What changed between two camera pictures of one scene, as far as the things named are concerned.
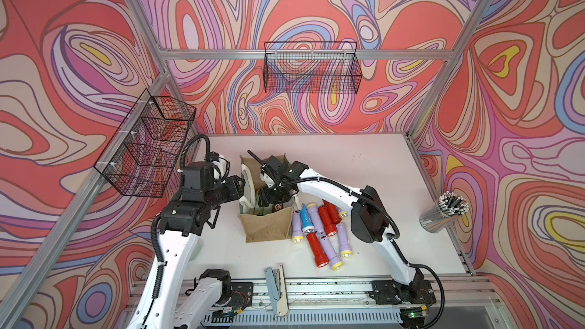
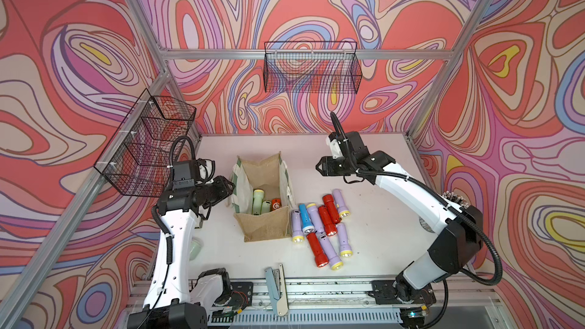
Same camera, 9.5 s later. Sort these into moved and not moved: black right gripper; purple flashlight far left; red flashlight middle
Moved: black right gripper
Not moved: purple flashlight far left; red flashlight middle
